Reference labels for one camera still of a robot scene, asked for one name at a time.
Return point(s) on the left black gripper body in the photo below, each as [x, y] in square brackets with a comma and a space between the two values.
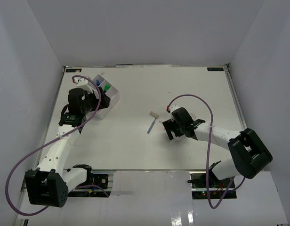
[92, 103]

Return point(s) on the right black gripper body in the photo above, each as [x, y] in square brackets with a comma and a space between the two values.
[172, 124]

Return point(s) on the white divided organizer box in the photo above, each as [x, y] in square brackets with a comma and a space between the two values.
[109, 96]

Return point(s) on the green cap black highlighter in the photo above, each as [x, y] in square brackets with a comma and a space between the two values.
[107, 87]

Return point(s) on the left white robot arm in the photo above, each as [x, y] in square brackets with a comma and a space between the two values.
[48, 184]

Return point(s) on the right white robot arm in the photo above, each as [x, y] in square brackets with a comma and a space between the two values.
[249, 155]

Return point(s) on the light blue pen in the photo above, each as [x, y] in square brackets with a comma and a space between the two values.
[151, 126]

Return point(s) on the grey rectangular eraser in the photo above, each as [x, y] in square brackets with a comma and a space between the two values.
[155, 115]

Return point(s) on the left black corner label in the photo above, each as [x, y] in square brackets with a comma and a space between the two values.
[73, 70]

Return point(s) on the black corner label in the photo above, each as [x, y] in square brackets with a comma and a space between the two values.
[215, 69]
[73, 70]

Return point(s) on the right black corner label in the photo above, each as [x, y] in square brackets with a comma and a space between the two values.
[215, 69]

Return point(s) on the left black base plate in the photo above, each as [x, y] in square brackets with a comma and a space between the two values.
[100, 180]

